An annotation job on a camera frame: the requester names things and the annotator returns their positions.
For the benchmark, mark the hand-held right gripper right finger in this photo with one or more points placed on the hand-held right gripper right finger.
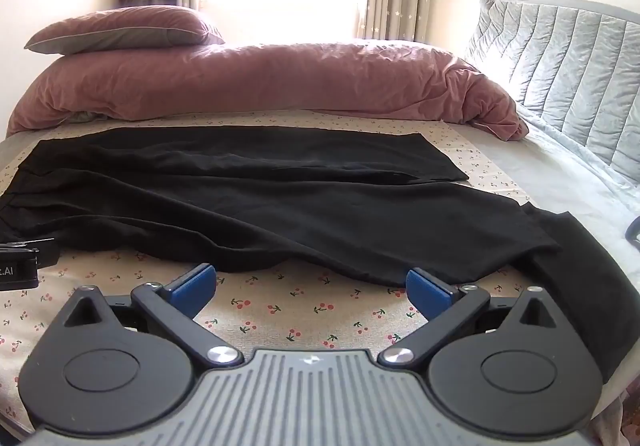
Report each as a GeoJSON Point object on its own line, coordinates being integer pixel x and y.
{"type": "Point", "coordinates": [425, 295]}

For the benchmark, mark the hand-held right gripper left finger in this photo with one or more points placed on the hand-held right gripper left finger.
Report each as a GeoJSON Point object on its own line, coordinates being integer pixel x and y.
{"type": "Point", "coordinates": [192, 293]}

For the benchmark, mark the black pants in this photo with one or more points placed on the black pants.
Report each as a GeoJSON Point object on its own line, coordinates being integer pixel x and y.
{"type": "Point", "coordinates": [260, 206]}

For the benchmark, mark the cherry print bed sheet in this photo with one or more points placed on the cherry print bed sheet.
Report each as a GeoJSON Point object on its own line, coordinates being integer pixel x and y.
{"type": "Point", "coordinates": [310, 311]}

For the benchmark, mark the light blue bed sheet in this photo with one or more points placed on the light blue bed sheet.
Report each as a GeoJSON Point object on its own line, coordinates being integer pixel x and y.
{"type": "Point", "coordinates": [575, 186]}

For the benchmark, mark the black metal clamp stand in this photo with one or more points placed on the black metal clamp stand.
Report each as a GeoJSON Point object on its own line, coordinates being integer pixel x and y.
{"type": "Point", "coordinates": [634, 228]}

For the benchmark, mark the pink duvet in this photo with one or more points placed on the pink duvet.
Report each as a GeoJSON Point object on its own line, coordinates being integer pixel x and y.
{"type": "Point", "coordinates": [260, 81]}

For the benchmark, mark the pink and grey pillow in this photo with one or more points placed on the pink and grey pillow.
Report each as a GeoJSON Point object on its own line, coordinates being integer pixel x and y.
{"type": "Point", "coordinates": [125, 28]}

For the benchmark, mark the grey quilted headboard cover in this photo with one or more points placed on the grey quilted headboard cover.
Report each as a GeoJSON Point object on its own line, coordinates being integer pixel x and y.
{"type": "Point", "coordinates": [565, 61]}

